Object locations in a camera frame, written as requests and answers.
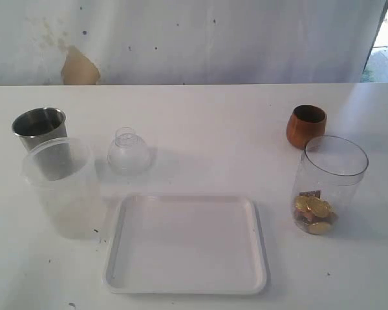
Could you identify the white plastic tray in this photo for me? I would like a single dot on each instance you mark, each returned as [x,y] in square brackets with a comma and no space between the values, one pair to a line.
[185,244]

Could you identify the clear shaker cup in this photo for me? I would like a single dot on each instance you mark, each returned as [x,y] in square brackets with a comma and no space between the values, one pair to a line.
[334,166]

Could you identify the stainless steel cup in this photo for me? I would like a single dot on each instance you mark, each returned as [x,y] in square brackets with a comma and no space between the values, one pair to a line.
[42,131]

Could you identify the clear shaker lid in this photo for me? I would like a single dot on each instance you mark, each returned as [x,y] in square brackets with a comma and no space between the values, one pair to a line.
[128,153]

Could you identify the brown wooden cup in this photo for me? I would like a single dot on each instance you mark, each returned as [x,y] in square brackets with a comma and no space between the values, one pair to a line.
[306,122]

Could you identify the chocolate pieces and gold coins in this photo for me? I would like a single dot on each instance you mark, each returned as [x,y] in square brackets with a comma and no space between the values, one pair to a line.
[312,214]

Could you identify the translucent plastic container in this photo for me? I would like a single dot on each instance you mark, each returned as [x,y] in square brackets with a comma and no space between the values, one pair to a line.
[72,204]

